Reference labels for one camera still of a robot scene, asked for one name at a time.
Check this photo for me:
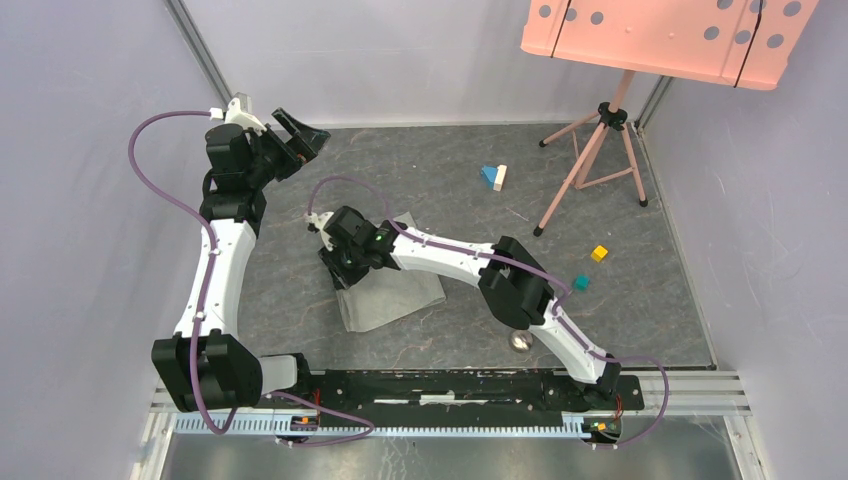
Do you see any teal cube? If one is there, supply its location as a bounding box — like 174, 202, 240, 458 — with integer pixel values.
573, 275, 590, 291

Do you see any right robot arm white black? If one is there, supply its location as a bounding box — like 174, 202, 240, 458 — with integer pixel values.
306, 206, 621, 408

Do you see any grey cloth napkin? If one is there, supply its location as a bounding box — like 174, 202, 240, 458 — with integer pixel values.
331, 247, 446, 333

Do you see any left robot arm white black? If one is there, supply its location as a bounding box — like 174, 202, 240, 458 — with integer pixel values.
151, 109, 331, 412

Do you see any pink music stand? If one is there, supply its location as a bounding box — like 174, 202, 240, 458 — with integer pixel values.
521, 0, 818, 236

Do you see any yellow cube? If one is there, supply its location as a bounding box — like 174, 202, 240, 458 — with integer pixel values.
590, 245, 609, 262

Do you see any silver spoon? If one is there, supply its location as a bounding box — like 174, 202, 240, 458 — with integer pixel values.
508, 330, 534, 353

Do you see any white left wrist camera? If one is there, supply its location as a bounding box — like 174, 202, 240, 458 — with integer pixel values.
208, 92, 268, 135

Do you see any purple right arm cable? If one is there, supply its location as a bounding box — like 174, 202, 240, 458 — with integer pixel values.
307, 176, 671, 450

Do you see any blue and white block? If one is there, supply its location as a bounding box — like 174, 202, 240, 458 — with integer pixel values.
481, 164, 508, 192

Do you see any white slotted cable duct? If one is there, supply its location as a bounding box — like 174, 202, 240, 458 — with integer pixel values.
173, 414, 591, 439

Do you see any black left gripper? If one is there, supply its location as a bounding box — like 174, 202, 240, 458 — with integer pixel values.
245, 109, 330, 188

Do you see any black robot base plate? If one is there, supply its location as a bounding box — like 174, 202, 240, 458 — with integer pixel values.
288, 368, 645, 428

